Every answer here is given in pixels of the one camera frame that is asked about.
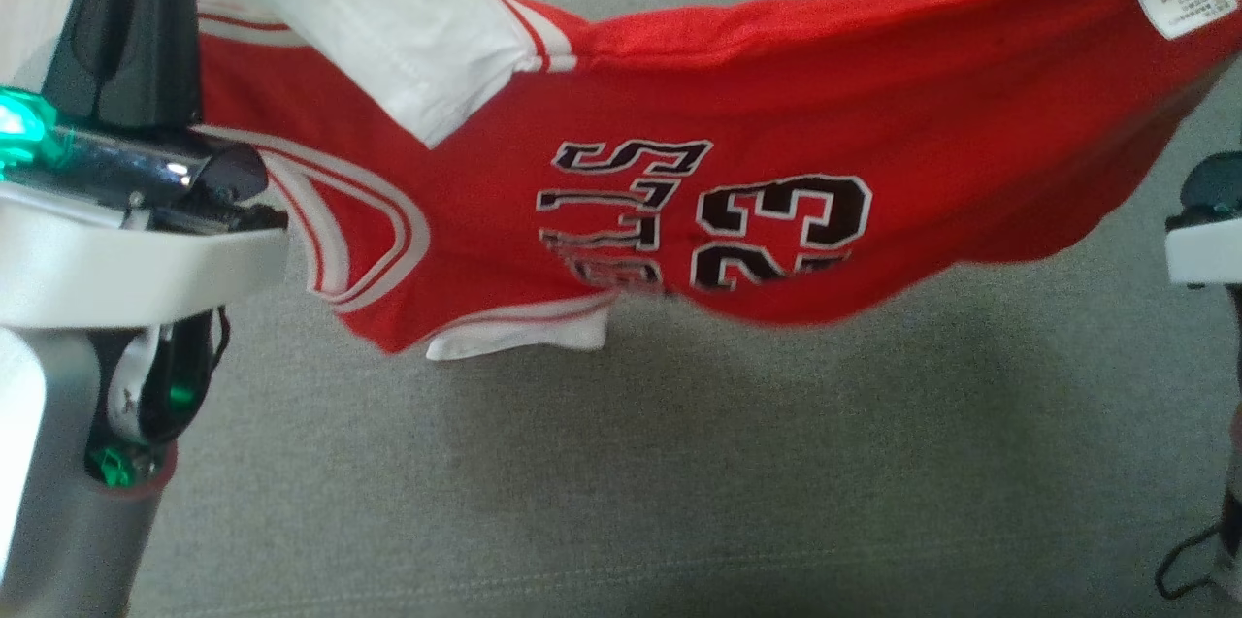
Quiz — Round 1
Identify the red white basketball jersey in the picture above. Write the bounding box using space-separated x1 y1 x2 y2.
189 0 1242 362

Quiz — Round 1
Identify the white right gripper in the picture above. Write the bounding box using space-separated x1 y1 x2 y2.
1165 149 1242 290

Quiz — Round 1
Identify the large grey sofa seat cushion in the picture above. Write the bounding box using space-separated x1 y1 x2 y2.
126 0 1242 618

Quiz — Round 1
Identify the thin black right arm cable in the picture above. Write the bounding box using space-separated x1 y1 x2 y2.
1155 519 1233 602

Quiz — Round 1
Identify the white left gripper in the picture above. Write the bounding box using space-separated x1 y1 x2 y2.
0 0 292 330

